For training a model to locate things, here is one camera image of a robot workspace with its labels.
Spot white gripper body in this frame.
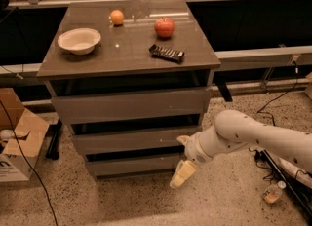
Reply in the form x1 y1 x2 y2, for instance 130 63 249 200
184 132 213 164

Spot grey drawer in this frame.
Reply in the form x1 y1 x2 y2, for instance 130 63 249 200
70 125 203 156
52 88 210 124
86 154 186 178

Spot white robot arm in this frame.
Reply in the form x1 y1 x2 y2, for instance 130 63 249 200
170 110 312 188

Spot grey bottom drawer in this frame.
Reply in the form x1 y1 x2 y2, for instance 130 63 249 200
86 154 186 178

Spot grey drawer cabinet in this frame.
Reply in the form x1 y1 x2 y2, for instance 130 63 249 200
37 0 220 165

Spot grey top drawer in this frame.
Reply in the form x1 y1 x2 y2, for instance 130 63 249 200
52 88 210 124

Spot black snack bar packet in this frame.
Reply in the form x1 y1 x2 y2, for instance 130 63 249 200
149 45 185 64

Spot plastic bottle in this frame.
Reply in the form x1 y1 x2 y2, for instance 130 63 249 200
262 180 287 204

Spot red apple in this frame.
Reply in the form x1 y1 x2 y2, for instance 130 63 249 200
154 17 175 38

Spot white shoe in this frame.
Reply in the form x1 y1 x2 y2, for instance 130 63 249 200
279 158 312 189

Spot black stand leg right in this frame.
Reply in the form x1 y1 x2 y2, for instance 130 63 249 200
254 150 312 225

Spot black stand foot left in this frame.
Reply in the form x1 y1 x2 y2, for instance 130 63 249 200
46 120 62 160

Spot orange fruit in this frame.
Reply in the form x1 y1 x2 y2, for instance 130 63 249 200
110 10 124 25

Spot white bowl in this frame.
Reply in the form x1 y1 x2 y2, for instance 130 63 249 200
58 28 101 56

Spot cardboard box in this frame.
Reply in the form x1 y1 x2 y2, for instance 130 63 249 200
0 88 50 182

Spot black cable right wall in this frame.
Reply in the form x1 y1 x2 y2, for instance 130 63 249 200
256 59 300 114

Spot black floor cable left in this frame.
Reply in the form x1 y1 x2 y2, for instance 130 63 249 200
0 101 59 226

